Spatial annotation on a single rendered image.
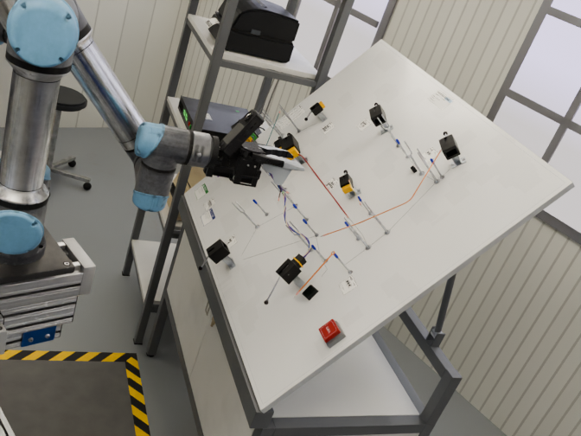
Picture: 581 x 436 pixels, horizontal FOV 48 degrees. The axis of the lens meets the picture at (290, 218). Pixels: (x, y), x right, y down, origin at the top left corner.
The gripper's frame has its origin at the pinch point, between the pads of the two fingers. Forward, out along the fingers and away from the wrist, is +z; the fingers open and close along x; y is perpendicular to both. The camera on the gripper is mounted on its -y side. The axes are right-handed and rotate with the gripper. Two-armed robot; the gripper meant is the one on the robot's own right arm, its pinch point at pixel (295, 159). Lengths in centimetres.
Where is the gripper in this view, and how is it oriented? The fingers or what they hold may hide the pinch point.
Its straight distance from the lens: 148.2
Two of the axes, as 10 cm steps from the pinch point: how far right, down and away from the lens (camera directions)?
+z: 9.1, 1.5, 3.8
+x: 2.9, 4.0, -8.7
